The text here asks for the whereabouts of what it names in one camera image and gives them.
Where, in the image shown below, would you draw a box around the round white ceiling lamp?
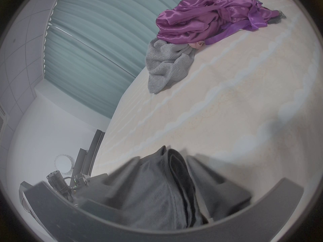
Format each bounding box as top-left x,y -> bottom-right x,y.
54,154 -> 74,175

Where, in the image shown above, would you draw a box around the black T-shirt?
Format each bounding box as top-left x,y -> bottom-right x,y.
119,145 -> 210,230

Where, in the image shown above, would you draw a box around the grey knit garment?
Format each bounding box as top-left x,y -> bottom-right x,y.
145,39 -> 196,94

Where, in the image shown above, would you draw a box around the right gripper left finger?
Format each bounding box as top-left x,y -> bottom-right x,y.
80,157 -> 142,210

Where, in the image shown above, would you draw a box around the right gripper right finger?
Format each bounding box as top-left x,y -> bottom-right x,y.
187,155 -> 253,220

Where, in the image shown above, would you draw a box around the blue-green curtain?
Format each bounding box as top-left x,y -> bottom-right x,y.
52,0 -> 200,79
42,25 -> 138,121

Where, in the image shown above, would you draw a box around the black lace garment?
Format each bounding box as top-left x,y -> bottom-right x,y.
267,10 -> 287,25

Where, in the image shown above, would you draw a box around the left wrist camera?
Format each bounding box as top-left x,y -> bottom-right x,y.
74,173 -> 89,186

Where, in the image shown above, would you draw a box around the purple satin garment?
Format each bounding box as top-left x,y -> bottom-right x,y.
156,0 -> 279,45

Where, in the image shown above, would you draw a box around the bed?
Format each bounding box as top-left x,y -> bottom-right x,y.
91,0 -> 321,226

